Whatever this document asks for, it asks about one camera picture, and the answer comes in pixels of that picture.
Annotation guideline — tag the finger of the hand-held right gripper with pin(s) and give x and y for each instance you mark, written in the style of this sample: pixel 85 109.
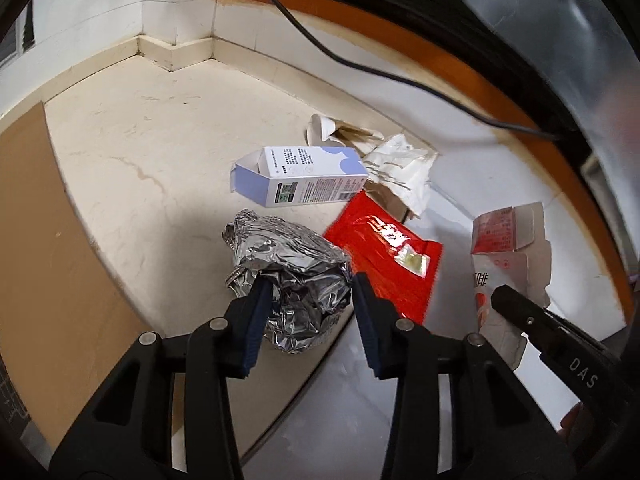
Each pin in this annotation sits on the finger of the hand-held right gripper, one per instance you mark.
pixel 522 312

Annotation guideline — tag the white paper bag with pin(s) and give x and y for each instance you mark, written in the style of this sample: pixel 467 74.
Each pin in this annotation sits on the white paper bag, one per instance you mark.
pixel 400 170

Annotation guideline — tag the brown cardboard sheet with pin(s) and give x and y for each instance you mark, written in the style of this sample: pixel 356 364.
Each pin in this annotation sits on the brown cardboard sheet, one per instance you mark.
pixel 45 260

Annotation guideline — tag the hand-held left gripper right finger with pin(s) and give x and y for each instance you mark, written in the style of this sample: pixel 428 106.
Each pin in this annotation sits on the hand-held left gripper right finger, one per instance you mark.
pixel 367 330

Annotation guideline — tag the white paper cup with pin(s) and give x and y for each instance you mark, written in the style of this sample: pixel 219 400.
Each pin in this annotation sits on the white paper cup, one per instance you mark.
pixel 320 130

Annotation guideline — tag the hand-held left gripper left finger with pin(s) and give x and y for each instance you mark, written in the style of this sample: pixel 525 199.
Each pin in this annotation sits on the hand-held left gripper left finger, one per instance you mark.
pixel 252 325

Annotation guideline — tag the blue white carton box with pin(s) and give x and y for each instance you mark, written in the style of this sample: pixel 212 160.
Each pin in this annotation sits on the blue white carton box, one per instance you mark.
pixel 310 180

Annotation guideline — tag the red snack packet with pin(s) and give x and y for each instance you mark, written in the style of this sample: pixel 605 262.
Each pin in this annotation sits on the red snack packet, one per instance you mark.
pixel 380 250

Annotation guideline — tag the red white carton box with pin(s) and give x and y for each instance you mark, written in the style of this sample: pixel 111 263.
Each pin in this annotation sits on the red white carton box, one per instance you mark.
pixel 505 260

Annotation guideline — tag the aluminium foil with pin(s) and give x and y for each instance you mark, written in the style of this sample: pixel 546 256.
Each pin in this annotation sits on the aluminium foil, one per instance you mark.
pixel 290 260

